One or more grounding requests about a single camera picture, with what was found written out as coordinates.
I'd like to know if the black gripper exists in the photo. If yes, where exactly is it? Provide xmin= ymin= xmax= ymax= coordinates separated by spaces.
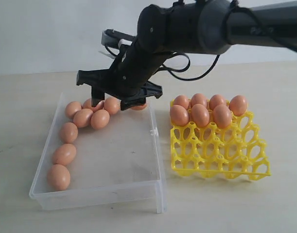
xmin=76 ymin=40 xmax=163 ymax=111

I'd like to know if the brown egg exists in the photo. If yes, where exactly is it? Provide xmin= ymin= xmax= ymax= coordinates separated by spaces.
xmin=59 ymin=122 xmax=78 ymax=143
xmin=47 ymin=164 xmax=70 ymax=191
xmin=90 ymin=109 xmax=110 ymax=130
xmin=104 ymin=97 xmax=120 ymax=115
xmin=213 ymin=104 xmax=232 ymax=129
xmin=173 ymin=95 xmax=190 ymax=110
xmin=190 ymin=93 xmax=207 ymax=108
xmin=131 ymin=103 xmax=147 ymax=111
xmin=228 ymin=95 xmax=247 ymax=116
xmin=82 ymin=99 xmax=104 ymax=112
xmin=65 ymin=101 xmax=82 ymax=119
xmin=72 ymin=108 xmax=93 ymax=128
xmin=170 ymin=105 xmax=189 ymax=126
xmin=209 ymin=94 xmax=227 ymax=110
xmin=191 ymin=104 xmax=210 ymax=128
xmin=52 ymin=143 xmax=77 ymax=166

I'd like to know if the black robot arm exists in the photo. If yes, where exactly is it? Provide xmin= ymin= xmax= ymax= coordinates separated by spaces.
xmin=76 ymin=0 xmax=297 ymax=110

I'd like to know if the yellow plastic egg rack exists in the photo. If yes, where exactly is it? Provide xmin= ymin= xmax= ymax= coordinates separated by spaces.
xmin=170 ymin=111 xmax=271 ymax=181

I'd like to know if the clear plastic tray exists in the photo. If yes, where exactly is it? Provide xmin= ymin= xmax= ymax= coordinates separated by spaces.
xmin=29 ymin=92 xmax=167 ymax=213

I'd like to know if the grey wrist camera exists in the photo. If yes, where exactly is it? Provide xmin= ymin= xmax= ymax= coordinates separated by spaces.
xmin=101 ymin=29 xmax=135 ymax=49

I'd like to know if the black cable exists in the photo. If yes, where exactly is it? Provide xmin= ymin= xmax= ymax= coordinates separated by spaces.
xmin=98 ymin=0 xmax=297 ymax=82

